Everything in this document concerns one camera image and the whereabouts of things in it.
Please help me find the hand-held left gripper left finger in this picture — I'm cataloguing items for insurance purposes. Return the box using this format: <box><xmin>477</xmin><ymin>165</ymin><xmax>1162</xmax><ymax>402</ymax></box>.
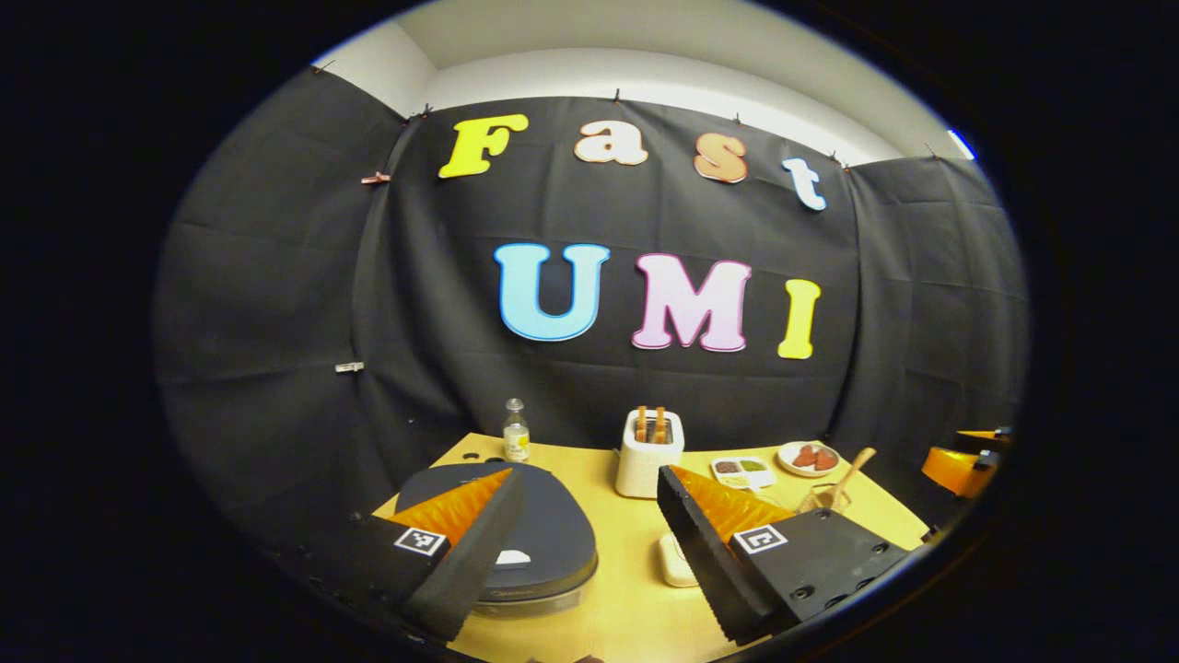
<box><xmin>276</xmin><ymin>467</ymin><xmax>526</xmax><ymax>643</ymax></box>

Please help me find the small clear glass bottle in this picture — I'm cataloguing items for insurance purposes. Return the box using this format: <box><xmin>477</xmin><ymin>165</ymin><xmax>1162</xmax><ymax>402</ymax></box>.
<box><xmin>502</xmin><ymin>398</ymin><xmax>531</xmax><ymax>463</ymax></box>

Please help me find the white divided bean dish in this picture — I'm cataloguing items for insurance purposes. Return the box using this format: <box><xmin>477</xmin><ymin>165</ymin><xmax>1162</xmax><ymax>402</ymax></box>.
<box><xmin>710</xmin><ymin>456</ymin><xmax>776</xmax><ymax>489</ymax></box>

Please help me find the dark grey rice cooker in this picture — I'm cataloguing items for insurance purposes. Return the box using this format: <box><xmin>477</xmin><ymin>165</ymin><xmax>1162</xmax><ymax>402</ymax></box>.
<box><xmin>394</xmin><ymin>460</ymin><xmax>600</xmax><ymax>618</ymax></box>

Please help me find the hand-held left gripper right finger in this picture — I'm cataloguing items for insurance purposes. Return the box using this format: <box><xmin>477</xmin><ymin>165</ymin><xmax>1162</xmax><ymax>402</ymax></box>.
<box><xmin>656</xmin><ymin>464</ymin><xmax>913</xmax><ymax>646</ymax></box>

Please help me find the white toaster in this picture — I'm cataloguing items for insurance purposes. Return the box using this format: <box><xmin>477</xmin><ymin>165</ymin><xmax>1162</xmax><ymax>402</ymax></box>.
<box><xmin>614</xmin><ymin>409</ymin><xmax>685</xmax><ymax>500</ymax></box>

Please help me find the black backdrop cloth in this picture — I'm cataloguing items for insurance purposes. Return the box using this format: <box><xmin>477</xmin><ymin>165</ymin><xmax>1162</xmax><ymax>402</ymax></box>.
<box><xmin>152</xmin><ymin>64</ymin><xmax>1028</xmax><ymax>553</ymax></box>

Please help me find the wooden spoon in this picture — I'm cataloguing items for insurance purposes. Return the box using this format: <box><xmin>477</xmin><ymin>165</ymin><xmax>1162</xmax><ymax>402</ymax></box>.
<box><xmin>811</xmin><ymin>447</ymin><xmax>878</xmax><ymax>509</ymax></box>

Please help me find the round white plate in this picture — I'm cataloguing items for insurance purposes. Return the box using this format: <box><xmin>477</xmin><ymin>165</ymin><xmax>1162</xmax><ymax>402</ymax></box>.
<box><xmin>776</xmin><ymin>441</ymin><xmax>841</xmax><ymax>478</ymax></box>

